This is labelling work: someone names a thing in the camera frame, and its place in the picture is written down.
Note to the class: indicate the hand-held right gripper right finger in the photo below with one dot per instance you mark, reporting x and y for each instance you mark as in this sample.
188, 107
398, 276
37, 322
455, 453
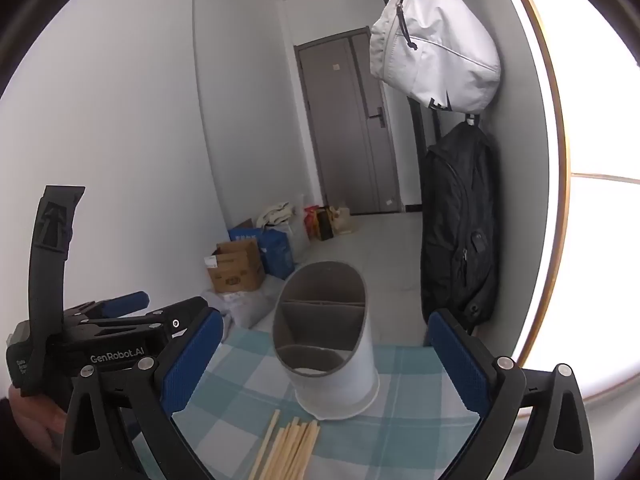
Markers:
460, 365

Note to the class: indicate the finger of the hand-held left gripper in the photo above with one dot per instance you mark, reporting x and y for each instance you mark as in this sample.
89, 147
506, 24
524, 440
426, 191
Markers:
125, 304
170, 317

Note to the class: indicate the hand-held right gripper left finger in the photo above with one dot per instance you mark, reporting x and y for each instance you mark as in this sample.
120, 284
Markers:
192, 360

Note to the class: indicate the grey white utensil holder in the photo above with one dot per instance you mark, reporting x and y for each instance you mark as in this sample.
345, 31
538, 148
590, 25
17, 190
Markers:
345, 375

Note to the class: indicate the group of wooden chopsticks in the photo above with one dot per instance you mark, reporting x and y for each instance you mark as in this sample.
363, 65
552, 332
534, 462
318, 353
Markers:
292, 447

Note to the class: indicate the person's left hand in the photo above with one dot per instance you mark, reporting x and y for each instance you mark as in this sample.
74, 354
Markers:
42, 425

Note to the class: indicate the teal checked tablecloth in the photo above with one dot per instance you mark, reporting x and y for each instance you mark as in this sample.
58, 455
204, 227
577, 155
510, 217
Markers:
250, 395

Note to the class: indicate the grey mailer bag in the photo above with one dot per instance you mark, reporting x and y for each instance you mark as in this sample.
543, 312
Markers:
250, 310

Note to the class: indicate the brown cardboard box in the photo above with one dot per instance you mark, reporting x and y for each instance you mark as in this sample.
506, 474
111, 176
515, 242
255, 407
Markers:
235, 270

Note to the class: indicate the blue cardboard box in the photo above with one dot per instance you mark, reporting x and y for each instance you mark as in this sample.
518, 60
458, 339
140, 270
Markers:
277, 255

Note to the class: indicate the black backpack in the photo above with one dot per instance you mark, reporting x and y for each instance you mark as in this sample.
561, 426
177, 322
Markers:
460, 235

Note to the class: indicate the white translucent plastic bag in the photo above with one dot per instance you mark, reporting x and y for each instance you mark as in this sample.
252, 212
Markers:
300, 232

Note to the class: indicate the red snack bag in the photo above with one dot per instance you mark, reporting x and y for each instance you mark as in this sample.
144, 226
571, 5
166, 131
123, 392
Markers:
311, 217

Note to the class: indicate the black paper bag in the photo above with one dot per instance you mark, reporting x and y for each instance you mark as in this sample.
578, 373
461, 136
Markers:
325, 225

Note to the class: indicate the beige plastic bag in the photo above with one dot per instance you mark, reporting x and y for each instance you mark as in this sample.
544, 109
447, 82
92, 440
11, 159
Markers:
345, 220

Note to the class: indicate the grey double door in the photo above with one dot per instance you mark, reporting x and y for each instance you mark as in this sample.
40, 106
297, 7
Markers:
345, 135

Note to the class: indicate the white hanging bag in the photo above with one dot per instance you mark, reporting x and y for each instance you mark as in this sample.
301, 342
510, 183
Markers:
435, 45

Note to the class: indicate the window with wooden frame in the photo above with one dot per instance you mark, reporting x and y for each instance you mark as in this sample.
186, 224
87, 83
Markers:
600, 210

